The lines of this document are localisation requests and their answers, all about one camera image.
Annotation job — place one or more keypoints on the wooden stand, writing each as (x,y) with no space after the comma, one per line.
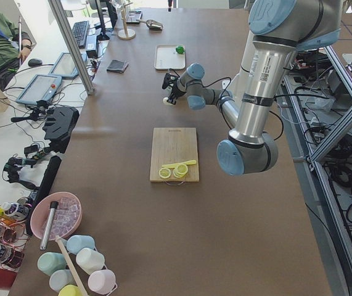
(126,33)

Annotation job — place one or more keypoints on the pink ribbed bowl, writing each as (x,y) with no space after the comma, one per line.
(40,213)

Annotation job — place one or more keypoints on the clear ice cubes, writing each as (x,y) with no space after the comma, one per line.
(67,217)

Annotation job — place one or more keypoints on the yellow cup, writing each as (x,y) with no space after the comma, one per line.
(70,290)

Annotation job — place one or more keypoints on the light blue ceramic cup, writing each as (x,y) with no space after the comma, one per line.
(78,242)

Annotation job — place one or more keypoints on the black plastic device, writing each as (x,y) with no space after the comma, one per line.
(59,125)

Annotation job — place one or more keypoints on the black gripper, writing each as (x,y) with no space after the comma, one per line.
(176,91)

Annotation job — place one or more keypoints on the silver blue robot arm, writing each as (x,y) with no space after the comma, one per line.
(278,30)

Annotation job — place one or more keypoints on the steel muddler with black tip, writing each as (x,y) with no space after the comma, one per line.
(48,227)

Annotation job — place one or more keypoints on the aluminium frame post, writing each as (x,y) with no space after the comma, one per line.
(66,31)

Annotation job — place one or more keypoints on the lemon slice in stack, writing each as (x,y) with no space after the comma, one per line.
(176,174)

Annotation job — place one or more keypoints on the stacked lemon slice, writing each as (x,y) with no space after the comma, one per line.
(182,169)

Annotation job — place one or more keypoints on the teach pendant tablet front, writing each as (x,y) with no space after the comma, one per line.
(40,88)

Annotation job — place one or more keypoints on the yellow plastic knife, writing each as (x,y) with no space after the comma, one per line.
(174,165)

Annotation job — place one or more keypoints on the cream rectangular tray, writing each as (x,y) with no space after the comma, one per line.
(166,58)

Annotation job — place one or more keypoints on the metal scoop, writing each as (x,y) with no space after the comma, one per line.
(152,24)

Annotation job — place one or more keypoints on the pink cup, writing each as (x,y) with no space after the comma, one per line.
(102,281)

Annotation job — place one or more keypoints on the copper wire basket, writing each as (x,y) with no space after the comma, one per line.
(16,238)

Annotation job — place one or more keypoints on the black keyboard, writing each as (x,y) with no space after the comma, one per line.
(80,30)

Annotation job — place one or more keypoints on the small white object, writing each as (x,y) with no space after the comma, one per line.
(168,101)

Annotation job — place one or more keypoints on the small dark tray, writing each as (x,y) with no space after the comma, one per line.
(133,16)

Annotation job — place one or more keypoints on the single lemon slice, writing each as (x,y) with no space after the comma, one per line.
(164,173)

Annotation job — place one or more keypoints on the teach pendant tablet rear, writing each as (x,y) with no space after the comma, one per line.
(64,67)

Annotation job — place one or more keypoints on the wooden cutting board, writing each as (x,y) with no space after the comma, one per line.
(174,145)

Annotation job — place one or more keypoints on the mint green cup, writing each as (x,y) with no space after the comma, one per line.
(51,262)

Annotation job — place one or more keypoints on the computer mouse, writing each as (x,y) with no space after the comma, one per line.
(35,62)

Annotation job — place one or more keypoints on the green lime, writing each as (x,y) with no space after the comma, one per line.
(180,49)

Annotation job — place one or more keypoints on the bottle with dark label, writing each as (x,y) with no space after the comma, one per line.
(15,211)

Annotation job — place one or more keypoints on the wooden stick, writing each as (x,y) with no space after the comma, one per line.
(71,266)

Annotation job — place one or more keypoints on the teach pendant tablet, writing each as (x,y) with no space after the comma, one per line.
(64,67)
(40,88)

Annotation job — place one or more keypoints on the aluminium side frame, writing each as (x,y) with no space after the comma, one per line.
(316,103)

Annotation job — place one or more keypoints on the long black bar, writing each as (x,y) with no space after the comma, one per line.
(45,187)

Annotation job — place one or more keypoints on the white ceramic cup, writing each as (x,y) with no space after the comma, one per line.
(90,260)

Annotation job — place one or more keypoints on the person in green shirt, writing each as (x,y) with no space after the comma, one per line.
(15,47)

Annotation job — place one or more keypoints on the folded dark cloth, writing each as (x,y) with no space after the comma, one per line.
(117,66)

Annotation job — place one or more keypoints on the pale blue cup lower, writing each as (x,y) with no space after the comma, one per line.
(61,278)

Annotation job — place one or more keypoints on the white wire cup rack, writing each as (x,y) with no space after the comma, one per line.
(101,280)

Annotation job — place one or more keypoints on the computer monitor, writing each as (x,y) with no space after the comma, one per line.
(105,33)

